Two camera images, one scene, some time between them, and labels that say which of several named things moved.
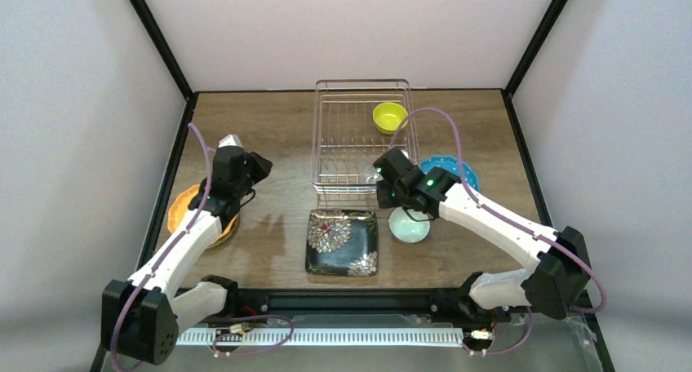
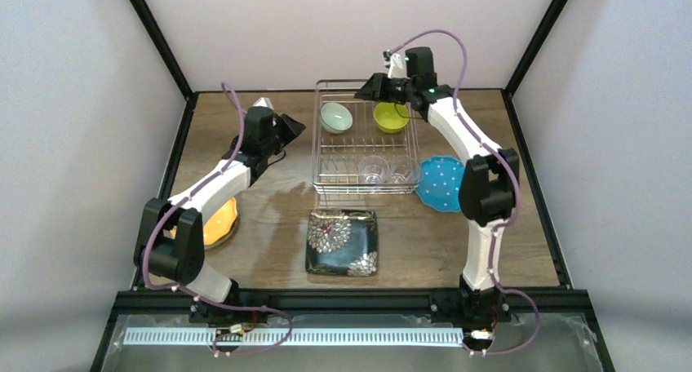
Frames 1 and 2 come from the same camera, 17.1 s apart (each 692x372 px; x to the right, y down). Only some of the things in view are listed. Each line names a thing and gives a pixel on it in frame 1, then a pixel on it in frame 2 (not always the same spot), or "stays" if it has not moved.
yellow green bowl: x=388 y=117 stays
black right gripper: x=385 y=183 -> x=385 y=86
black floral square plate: x=341 y=242 stays
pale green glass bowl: x=405 y=229 -> x=335 y=118
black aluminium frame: x=350 y=303 stays
